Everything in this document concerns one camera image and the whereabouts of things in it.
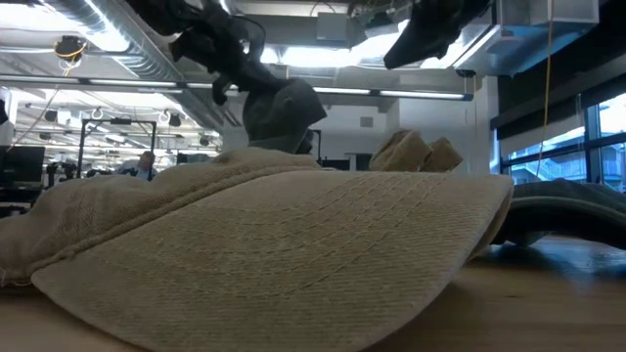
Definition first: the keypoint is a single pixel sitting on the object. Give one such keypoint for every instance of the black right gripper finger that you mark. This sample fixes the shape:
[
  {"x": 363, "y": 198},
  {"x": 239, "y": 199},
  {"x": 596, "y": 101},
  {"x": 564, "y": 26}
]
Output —
[{"x": 430, "y": 29}]

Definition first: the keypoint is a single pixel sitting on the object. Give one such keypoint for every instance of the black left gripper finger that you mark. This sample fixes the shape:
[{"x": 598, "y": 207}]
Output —
[
  {"x": 256, "y": 78},
  {"x": 221, "y": 90}
]

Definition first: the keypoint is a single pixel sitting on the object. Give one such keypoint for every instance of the dark green cap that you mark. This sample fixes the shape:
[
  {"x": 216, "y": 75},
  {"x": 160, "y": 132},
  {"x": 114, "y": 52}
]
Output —
[
  {"x": 279, "y": 117},
  {"x": 562, "y": 210}
]

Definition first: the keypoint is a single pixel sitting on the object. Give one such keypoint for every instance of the tan cap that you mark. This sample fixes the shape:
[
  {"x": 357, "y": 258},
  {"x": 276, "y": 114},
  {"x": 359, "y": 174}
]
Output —
[
  {"x": 401, "y": 151},
  {"x": 269, "y": 244},
  {"x": 442, "y": 156}
]

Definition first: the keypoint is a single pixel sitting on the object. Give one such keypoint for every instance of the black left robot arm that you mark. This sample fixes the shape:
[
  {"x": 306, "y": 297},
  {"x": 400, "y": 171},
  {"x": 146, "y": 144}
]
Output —
[{"x": 156, "y": 12}]

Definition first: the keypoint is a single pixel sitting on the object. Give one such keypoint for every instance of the long ceiling light bar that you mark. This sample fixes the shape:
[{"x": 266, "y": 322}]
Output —
[{"x": 415, "y": 94}]

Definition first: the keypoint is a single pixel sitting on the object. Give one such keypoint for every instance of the person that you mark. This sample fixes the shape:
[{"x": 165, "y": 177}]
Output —
[{"x": 144, "y": 163}]

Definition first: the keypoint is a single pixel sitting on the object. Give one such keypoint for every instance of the large window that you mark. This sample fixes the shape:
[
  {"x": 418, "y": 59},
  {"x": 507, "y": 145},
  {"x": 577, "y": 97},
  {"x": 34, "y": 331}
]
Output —
[{"x": 606, "y": 117}]

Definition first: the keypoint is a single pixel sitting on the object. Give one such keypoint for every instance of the black monitor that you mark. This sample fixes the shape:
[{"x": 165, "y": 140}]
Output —
[{"x": 22, "y": 163}]

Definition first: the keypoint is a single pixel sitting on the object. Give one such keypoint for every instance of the silver ventilation duct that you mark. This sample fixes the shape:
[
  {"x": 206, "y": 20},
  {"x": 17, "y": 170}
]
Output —
[{"x": 142, "y": 54}]

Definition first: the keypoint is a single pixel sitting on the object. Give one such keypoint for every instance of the black metal station frame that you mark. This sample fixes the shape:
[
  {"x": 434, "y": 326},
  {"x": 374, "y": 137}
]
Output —
[{"x": 117, "y": 121}]

